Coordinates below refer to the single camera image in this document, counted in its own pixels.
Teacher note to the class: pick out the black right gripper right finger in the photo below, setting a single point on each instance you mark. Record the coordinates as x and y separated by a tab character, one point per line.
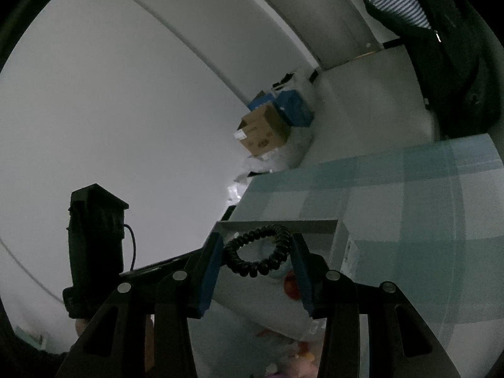
400	343

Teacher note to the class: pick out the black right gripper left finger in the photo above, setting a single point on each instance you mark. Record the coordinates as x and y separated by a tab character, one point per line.
174	291

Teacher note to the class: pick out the orange red small jewelry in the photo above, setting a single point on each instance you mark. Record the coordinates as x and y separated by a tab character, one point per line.
290	287

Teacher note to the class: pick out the grey cardboard box lid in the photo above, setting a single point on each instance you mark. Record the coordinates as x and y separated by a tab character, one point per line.
263	300

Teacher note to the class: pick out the teal plaid bed cover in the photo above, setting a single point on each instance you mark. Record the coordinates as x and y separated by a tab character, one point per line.
428	218

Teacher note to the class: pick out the brown cardboard box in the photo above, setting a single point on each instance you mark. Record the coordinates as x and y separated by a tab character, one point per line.
262	130

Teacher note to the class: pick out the blue storage box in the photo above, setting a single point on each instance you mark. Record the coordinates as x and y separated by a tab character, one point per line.
290	106

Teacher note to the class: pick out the black hanging jacket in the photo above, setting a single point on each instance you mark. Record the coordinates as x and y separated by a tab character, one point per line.
453	65

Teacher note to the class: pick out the grey door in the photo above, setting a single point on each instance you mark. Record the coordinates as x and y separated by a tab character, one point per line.
333	30

